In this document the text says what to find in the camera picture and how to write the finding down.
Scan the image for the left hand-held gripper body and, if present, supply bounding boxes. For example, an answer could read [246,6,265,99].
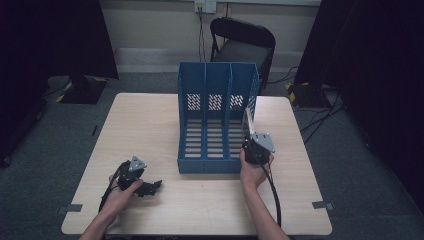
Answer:
[116,155,148,192]

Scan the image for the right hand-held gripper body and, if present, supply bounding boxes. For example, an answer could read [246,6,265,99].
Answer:
[240,132,277,167]

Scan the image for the blue file rack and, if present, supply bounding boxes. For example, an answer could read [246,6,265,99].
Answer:
[176,61,260,175]

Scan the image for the person's left hand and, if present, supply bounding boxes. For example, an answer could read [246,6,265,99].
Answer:
[101,174,144,218]

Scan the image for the person's right hand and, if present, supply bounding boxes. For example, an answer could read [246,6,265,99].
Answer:
[239,156,275,190]

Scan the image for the grey tape strip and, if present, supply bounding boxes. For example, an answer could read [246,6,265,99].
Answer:
[311,200,335,211]
[56,203,84,215]

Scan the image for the black stand base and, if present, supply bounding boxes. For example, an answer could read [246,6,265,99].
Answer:
[284,81,329,108]
[55,75,109,105]

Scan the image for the black folding chair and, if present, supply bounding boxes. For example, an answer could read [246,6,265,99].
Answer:
[209,16,277,95]

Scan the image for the black curtain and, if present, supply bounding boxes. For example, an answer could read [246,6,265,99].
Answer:
[293,0,424,214]
[0,0,120,101]

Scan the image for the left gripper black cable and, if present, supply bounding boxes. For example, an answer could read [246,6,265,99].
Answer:
[98,165,125,213]

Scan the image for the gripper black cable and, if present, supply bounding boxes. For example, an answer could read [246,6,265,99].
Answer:
[258,156,283,228]
[98,165,125,213]

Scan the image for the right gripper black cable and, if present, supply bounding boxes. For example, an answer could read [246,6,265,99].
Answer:
[258,156,283,228]

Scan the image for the black floor cables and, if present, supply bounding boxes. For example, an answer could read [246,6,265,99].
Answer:
[266,65,346,146]

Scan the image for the black wall cable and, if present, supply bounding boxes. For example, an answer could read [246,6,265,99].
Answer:
[197,6,207,63]

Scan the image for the white wall socket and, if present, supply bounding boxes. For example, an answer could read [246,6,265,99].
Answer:
[194,0,218,15]

